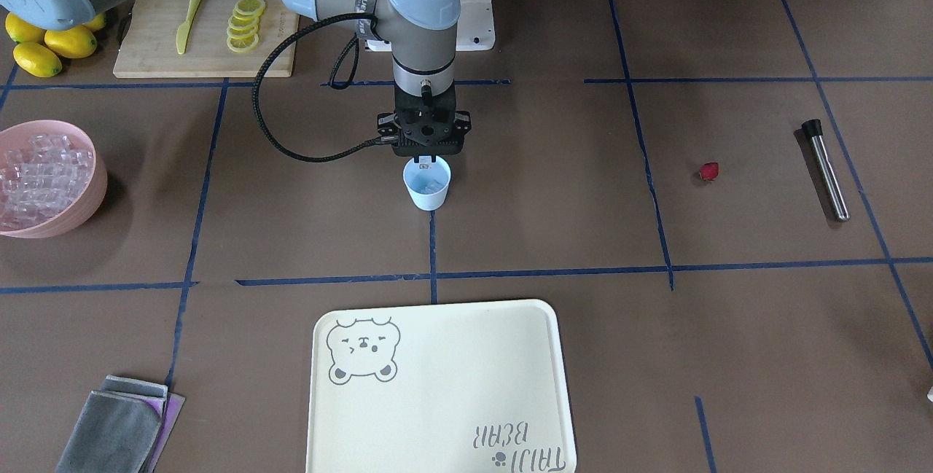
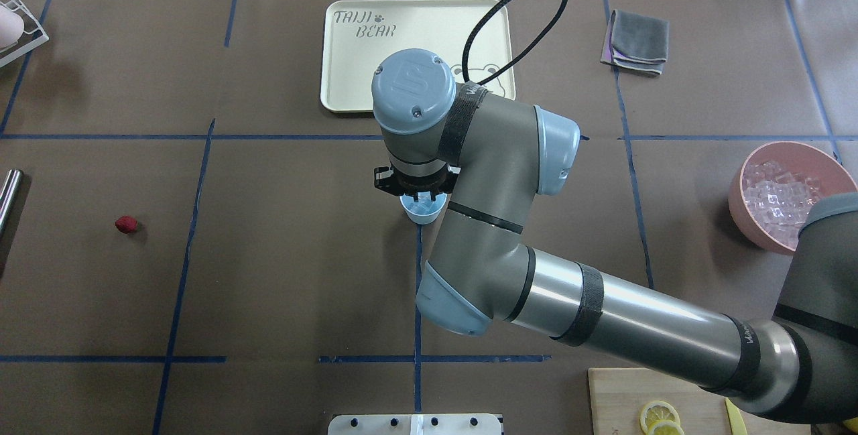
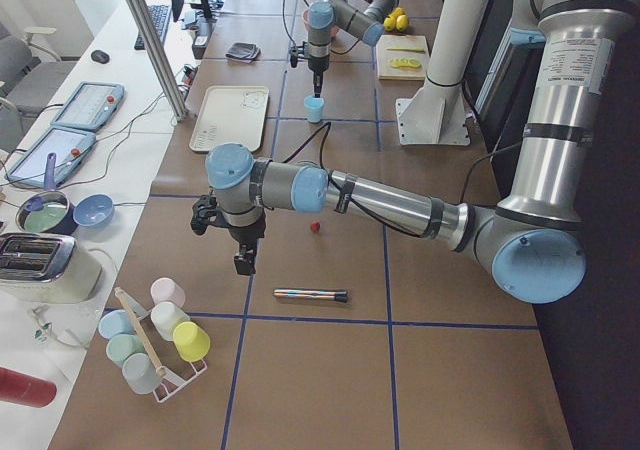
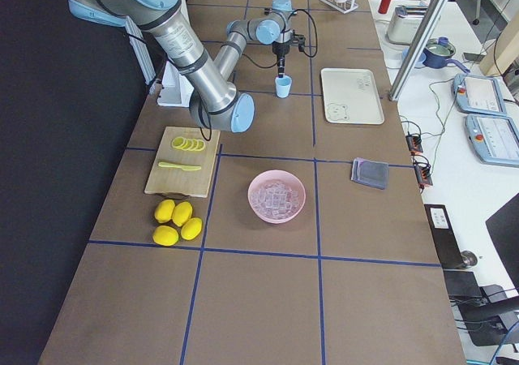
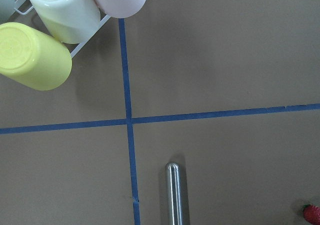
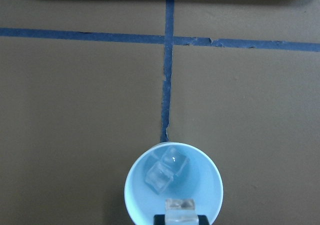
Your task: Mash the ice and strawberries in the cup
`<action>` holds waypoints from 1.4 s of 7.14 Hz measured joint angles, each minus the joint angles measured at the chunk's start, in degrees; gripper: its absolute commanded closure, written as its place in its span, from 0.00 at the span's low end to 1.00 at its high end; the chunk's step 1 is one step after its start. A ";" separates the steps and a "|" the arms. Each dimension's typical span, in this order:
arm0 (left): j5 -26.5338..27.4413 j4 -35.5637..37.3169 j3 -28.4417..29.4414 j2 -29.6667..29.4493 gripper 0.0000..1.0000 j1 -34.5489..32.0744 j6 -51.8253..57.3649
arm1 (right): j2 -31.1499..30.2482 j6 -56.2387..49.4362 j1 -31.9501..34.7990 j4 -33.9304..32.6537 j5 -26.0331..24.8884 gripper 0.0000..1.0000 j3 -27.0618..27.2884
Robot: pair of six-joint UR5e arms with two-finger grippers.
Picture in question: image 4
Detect aluminium frame post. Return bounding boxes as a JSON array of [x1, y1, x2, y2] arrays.
[[388, 0, 448, 101]]

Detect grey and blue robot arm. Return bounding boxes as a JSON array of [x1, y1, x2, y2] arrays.
[[68, 0, 294, 133]]

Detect lemon slices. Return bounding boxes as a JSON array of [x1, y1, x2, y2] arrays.
[[170, 136, 206, 152]]

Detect blue bowl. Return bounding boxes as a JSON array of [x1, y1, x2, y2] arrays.
[[400, 49, 427, 70]]

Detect teach pendant tablet near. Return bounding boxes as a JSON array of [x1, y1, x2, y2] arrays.
[[465, 114, 518, 167]]

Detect teach pendant tablet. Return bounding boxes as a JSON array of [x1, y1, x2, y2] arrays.
[[465, 114, 518, 167], [453, 74, 507, 116]]

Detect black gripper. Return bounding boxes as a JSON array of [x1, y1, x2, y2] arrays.
[[272, 42, 290, 77]]

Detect grey folded cloth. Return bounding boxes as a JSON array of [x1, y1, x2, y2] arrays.
[[350, 157, 389, 190]]

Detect pile of clear ice cubes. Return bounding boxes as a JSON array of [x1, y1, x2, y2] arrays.
[[250, 180, 303, 220]]

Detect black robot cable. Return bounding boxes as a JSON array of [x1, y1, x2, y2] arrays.
[[238, 8, 319, 69]]

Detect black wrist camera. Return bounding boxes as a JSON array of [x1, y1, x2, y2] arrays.
[[291, 30, 306, 53]]

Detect cream bear tray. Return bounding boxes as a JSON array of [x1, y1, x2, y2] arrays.
[[320, 68, 384, 125]]

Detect light blue cup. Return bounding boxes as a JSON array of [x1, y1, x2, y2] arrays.
[[275, 75, 292, 98]]

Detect orange power strip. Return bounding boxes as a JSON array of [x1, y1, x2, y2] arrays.
[[405, 133, 433, 191]]

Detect cream toaster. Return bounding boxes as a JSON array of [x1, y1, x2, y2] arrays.
[[386, 5, 427, 45]]

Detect pink bowl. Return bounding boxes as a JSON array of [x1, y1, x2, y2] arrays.
[[247, 170, 306, 224]]

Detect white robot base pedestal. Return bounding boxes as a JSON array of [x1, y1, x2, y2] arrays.
[[157, 62, 194, 108]]

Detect black monitor stand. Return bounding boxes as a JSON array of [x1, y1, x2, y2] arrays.
[[441, 194, 519, 348]]

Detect blue saucepan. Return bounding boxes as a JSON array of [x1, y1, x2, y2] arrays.
[[423, 36, 470, 74]]

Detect wooden cutting board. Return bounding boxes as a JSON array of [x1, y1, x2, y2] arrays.
[[144, 127, 220, 198]]

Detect teach pendant tablet far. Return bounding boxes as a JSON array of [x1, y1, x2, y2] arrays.
[[453, 74, 507, 116]]

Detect yellow plastic knife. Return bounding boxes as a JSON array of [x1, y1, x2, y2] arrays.
[[157, 161, 202, 171]]

